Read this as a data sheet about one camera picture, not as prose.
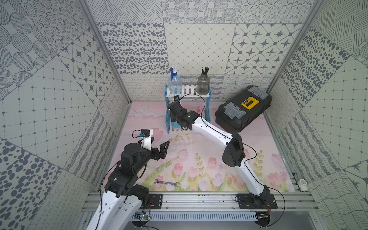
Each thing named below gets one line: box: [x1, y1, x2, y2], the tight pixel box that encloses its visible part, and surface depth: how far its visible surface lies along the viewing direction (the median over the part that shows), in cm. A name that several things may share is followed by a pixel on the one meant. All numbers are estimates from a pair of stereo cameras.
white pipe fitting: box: [297, 178, 309, 192], surface depth 81 cm
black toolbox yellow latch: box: [215, 85, 273, 134], surface depth 97 cm
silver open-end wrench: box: [153, 179, 181, 187], surface depth 81 cm
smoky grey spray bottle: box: [195, 66, 210, 96], surface depth 87 cm
